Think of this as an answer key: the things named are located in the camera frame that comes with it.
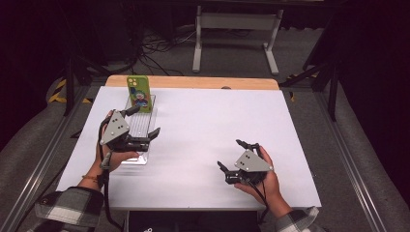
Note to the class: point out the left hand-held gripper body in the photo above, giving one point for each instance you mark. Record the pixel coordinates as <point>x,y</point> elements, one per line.
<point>115,129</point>

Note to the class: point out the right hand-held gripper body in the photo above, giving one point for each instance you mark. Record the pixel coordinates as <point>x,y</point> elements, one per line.
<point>251,162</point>

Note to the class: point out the clear plastic packaging tray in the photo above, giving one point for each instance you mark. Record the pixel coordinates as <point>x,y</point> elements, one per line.
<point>141,124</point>

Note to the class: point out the green cartoon phone case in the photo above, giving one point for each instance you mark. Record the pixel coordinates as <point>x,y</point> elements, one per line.
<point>139,93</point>

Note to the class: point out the person's left hand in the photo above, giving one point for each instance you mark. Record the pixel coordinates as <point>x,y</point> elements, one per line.
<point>117,159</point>

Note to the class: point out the person's right hand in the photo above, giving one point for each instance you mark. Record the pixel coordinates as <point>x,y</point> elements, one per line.
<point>270,190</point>

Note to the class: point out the white board cover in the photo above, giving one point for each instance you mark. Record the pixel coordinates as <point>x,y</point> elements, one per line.
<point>212,122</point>

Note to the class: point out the black clothing with white print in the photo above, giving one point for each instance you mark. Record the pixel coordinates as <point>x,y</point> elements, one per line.
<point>193,222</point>

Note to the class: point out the black tripod stand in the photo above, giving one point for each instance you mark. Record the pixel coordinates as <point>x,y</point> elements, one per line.
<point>69,80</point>
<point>332,93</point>

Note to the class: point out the yellow black hazard tape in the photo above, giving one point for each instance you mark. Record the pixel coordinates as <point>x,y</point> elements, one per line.
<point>58,93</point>

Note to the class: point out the wooden table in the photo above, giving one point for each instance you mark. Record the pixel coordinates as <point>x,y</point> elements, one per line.
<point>199,82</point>

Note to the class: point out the white metal stand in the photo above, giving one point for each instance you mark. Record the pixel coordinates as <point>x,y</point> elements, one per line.
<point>237,21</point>

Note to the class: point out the aluminium rail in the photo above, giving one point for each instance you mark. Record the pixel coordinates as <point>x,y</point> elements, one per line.
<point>29,183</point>
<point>354,167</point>

